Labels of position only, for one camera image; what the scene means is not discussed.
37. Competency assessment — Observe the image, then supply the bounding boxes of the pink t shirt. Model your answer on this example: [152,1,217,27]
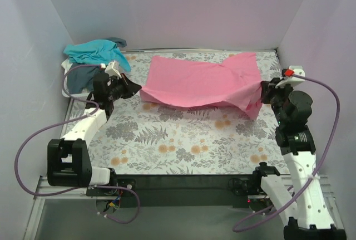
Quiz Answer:
[140,52,262,120]

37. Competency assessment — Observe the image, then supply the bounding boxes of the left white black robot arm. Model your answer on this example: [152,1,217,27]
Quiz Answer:
[47,72,142,195]

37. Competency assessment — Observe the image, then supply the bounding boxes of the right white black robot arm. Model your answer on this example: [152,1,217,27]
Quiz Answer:
[251,78,347,239]

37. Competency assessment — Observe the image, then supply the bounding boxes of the white plastic basket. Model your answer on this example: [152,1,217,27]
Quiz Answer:
[61,58,90,98]

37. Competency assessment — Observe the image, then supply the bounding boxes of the grey blue t shirt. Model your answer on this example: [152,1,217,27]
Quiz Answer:
[67,37,127,94]

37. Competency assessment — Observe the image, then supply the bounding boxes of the teal t shirt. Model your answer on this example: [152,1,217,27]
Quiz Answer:
[63,40,131,72]

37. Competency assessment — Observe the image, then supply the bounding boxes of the floral patterned table mat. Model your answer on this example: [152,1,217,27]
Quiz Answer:
[54,50,317,176]

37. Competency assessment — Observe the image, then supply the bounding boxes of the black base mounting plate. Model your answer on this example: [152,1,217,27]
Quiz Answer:
[114,174,263,208]

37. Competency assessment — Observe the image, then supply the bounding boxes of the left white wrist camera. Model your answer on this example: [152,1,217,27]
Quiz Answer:
[101,60,122,79]

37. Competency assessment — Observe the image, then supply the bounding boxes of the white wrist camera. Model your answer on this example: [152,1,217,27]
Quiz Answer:
[101,60,122,79]
[276,66,305,88]

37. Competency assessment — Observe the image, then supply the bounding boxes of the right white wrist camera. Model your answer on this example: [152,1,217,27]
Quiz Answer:
[276,66,305,88]

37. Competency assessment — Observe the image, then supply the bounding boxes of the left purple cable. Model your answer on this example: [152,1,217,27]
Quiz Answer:
[15,63,140,224]

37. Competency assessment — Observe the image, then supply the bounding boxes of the purple cable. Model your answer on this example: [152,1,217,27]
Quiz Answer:
[15,63,140,224]
[232,73,341,233]

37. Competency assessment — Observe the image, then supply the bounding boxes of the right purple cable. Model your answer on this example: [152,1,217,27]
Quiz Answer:
[232,73,341,233]

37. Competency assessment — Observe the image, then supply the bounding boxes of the aluminium frame rail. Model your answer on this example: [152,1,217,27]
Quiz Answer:
[23,173,348,240]

